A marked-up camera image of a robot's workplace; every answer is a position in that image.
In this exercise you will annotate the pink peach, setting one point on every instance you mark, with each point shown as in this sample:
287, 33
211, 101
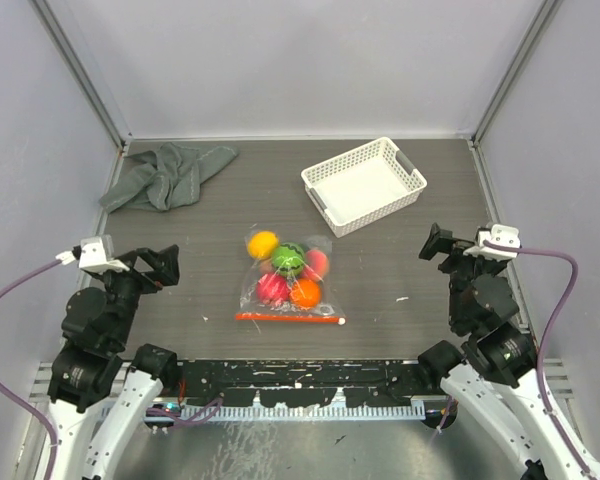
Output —
317, 265

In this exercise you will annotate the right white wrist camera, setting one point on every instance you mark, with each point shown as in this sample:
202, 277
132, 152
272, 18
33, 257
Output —
496, 242

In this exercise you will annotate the yellow lemon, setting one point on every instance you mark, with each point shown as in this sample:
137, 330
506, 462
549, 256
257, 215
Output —
261, 244

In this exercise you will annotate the grey cable duct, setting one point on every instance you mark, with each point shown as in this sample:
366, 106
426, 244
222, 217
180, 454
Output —
336, 411

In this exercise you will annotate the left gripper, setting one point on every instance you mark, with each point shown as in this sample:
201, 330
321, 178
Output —
168, 274

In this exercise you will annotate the white plastic basket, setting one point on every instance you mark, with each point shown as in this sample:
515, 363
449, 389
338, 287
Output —
362, 185

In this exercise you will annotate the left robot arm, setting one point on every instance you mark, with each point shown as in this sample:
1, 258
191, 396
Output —
95, 400

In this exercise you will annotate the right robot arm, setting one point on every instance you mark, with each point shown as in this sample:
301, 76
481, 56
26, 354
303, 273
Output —
498, 374

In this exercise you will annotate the clear zip top bag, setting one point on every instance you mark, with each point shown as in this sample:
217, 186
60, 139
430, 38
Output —
251, 309

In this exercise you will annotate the grey cloth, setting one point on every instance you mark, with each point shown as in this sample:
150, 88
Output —
167, 177

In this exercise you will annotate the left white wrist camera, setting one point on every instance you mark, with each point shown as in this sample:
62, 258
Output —
94, 255

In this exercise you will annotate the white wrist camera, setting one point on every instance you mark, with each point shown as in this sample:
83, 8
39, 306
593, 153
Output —
496, 242
94, 255

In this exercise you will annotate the red apple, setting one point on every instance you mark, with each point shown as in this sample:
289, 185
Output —
272, 288

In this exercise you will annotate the orange fruit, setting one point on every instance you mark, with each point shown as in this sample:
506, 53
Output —
305, 293

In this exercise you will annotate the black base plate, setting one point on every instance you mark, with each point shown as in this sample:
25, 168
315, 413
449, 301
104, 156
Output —
294, 384

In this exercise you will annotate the green watermelon ball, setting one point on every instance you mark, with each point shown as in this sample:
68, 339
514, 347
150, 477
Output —
288, 259

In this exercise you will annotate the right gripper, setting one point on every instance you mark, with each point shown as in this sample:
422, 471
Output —
438, 239

